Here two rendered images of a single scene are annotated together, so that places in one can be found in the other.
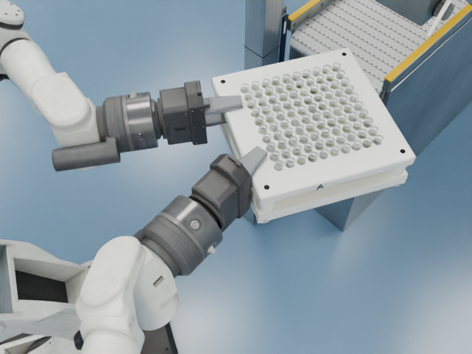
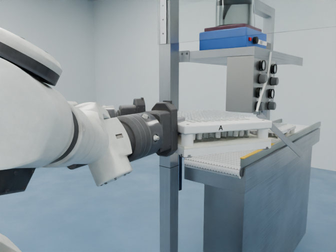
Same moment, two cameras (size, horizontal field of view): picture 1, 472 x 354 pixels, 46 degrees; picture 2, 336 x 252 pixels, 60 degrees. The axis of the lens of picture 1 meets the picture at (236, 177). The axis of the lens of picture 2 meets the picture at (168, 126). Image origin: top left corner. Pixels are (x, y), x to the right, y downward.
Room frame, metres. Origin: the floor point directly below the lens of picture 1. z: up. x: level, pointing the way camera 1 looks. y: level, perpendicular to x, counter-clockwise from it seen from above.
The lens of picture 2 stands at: (-0.21, 0.06, 1.15)
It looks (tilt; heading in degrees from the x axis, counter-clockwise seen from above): 9 degrees down; 354
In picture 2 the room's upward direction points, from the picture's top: straight up
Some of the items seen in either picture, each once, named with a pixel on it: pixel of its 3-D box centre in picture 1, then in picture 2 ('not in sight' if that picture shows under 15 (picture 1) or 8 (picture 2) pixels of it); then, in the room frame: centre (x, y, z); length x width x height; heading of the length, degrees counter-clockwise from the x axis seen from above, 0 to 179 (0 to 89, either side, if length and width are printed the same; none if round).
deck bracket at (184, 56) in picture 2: not in sight; (183, 56); (0.98, -0.12, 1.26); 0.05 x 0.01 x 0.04; 46
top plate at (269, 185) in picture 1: (307, 119); (204, 120); (0.56, -0.11, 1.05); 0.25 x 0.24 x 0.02; 18
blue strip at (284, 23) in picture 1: (282, 49); (180, 168); (1.00, -0.11, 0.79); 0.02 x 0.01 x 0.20; 136
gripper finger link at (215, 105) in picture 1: (222, 102); not in sight; (0.58, 0.02, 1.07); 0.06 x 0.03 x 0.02; 100
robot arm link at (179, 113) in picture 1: (165, 116); (121, 121); (0.56, 0.11, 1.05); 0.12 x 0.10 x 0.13; 100
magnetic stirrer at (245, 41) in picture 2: not in sight; (234, 40); (0.97, -0.32, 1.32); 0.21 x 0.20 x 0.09; 46
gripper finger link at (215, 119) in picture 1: (223, 116); not in sight; (0.58, 0.02, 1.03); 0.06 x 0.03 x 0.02; 100
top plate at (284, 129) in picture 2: not in sight; (267, 127); (1.38, -0.67, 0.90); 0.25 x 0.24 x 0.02; 46
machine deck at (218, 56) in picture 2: not in sight; (241, 60); (1.13, -0.41, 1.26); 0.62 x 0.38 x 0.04; 136
